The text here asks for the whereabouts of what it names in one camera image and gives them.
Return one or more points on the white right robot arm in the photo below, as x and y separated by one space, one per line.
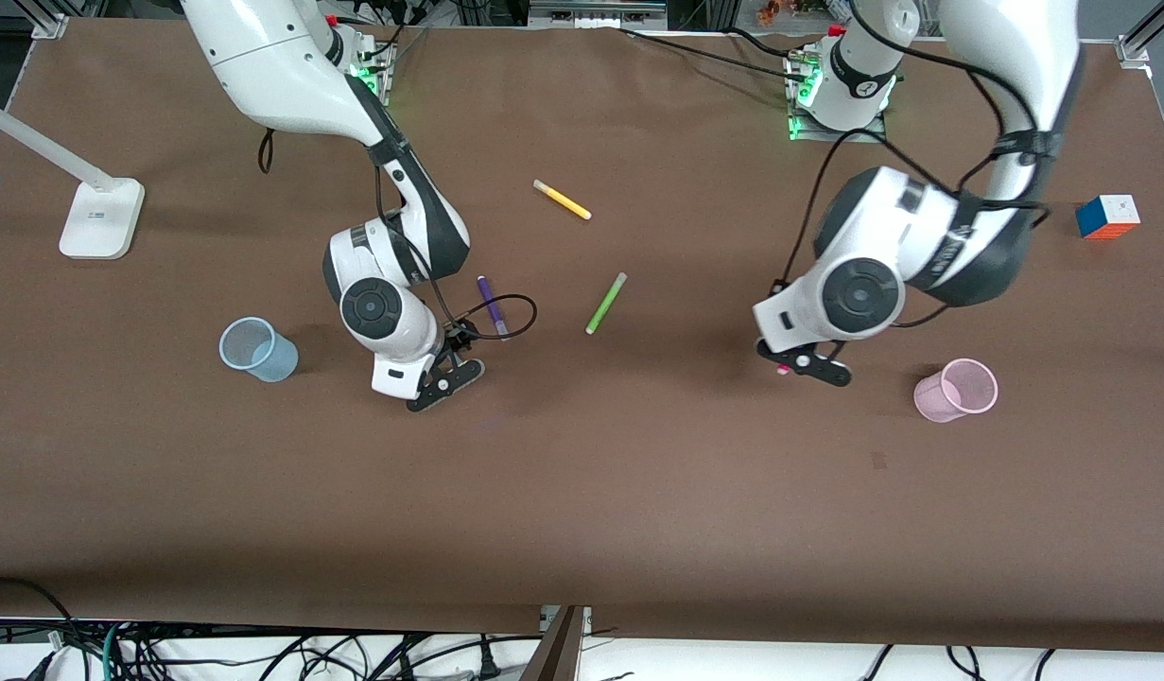
260 66

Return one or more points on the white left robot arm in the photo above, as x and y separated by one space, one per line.
865 293

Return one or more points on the purple marker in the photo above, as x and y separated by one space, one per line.
490 301

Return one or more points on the blue mesh cup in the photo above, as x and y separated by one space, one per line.
274 364

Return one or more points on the green marker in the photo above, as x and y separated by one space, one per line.
605 305

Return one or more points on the yellow marker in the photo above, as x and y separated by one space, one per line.
563 200

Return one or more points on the pink mesh cup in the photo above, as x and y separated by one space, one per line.
936 402

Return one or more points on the grey table support beam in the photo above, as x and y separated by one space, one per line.
555 653

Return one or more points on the white desk lamp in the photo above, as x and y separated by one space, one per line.
99 227

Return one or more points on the colourful puzzle cube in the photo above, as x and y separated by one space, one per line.
1106 218

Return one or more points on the grey metal box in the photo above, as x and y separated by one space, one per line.
596 9

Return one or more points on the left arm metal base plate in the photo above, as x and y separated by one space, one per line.
813 135

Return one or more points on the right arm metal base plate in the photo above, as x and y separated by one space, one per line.
385 80

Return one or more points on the white table bracket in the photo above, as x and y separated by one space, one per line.
547 619

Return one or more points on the aluminium frame profile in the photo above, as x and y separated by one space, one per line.
1135 47
47 24

